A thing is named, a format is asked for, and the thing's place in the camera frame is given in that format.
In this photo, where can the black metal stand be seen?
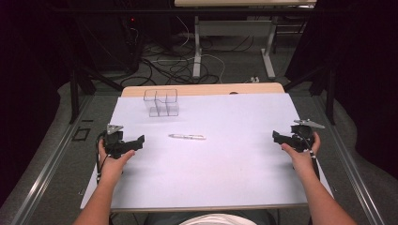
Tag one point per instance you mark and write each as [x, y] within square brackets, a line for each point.
[78, 81]
[325, 84]

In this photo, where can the person's right hand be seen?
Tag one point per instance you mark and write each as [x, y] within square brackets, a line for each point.
[302, 161]

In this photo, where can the white table cover sheet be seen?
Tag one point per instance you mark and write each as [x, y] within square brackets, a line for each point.
[212, 168]

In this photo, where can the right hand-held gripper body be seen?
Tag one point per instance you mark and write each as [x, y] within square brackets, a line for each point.
[302, 136]

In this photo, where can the black computer tower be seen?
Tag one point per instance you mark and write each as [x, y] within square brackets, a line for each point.
[131, 43]

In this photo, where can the person's white shirt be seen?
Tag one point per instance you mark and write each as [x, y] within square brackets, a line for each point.
[217, 220]

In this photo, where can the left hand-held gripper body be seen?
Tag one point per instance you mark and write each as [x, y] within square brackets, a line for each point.
[113, 142]

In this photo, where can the clear acrylic organizer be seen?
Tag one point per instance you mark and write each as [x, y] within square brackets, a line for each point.
[161, 103]

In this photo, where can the white desk with metal legs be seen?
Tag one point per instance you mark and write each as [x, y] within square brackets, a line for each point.
[234, 28]

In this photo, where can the person's left hand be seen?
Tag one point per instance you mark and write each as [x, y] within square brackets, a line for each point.
[112, 164]

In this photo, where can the metal floor rail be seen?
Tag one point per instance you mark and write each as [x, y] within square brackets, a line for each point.
[353, 175]
[43, 175]

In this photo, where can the white pen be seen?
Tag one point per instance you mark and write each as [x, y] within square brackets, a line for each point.
[187, 137]

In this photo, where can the white power plug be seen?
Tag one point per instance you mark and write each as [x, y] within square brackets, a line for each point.
[254, 79]

